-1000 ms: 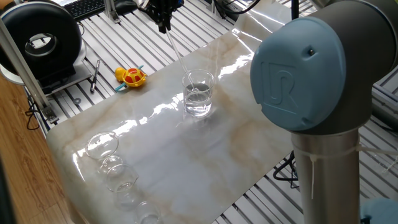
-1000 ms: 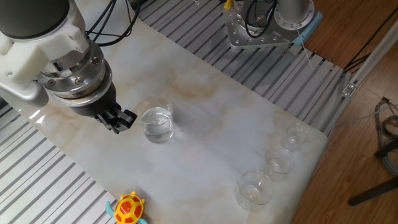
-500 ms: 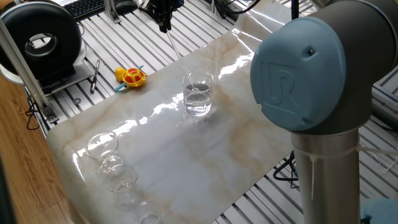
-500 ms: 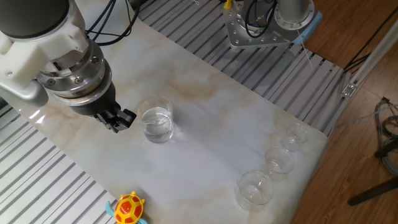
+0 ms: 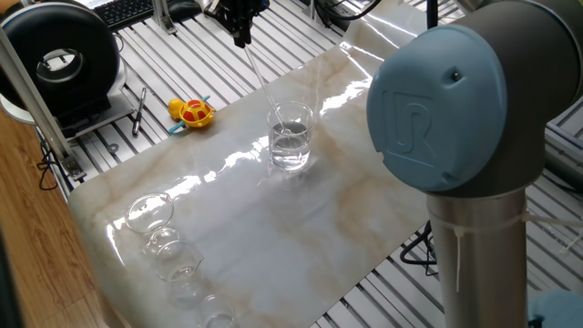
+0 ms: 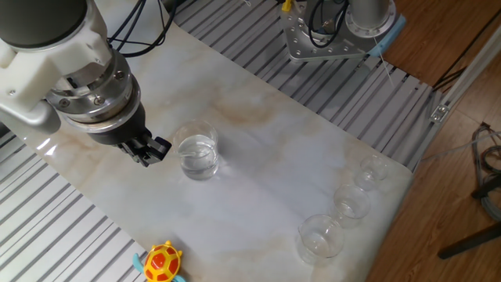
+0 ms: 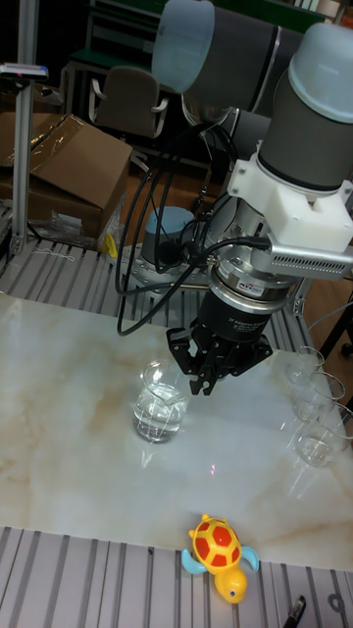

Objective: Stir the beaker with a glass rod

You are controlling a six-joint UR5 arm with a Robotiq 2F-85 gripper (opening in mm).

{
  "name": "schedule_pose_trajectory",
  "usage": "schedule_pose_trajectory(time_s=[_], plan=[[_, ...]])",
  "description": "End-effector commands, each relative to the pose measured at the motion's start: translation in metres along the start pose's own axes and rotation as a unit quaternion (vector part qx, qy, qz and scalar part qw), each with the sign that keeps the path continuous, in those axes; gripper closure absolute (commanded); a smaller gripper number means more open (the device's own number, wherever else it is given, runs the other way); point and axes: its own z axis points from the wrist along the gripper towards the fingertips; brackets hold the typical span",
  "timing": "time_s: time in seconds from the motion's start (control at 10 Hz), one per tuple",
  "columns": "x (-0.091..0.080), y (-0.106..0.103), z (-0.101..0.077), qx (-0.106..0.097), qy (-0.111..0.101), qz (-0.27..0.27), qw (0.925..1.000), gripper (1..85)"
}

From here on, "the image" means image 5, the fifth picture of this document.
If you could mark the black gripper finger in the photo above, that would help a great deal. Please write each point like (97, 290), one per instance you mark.
(232, 20)
(251, 20)

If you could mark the black computer mouse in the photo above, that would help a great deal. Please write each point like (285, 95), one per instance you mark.
(184, 9)

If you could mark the large empty glass beaker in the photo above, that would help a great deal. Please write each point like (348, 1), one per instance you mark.
(150, 214)

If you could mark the glossy marble pattern mat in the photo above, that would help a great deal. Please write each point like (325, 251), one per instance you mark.
(273, 228)

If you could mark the aluminium frame strut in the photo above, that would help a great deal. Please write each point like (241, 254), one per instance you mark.
(32, 100)
(162, 16)

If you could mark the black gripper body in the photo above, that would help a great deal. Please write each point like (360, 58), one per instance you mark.
(243, 3)

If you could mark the clear glass stirring rod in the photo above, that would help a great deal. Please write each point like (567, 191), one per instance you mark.
(266, 91)

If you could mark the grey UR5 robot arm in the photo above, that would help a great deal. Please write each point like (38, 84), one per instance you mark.
(478, 118)

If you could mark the medium empty glass beaker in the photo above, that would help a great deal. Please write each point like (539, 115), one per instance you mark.
(177, 262)

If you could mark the small empty glass beaker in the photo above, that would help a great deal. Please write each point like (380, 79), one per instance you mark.
(217, 316)

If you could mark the black computer keyboard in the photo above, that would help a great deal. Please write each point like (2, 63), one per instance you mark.
(123, 11)

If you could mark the small metal washer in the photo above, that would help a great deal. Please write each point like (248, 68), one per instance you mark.
(109, 148)

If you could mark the glass beaker with water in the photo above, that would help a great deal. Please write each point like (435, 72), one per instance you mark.
(291, 150)

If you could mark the yellow orange turtle toy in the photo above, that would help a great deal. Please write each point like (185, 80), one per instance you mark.
(196, 114)

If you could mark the black pen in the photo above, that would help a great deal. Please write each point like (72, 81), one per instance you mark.
(139, 112)

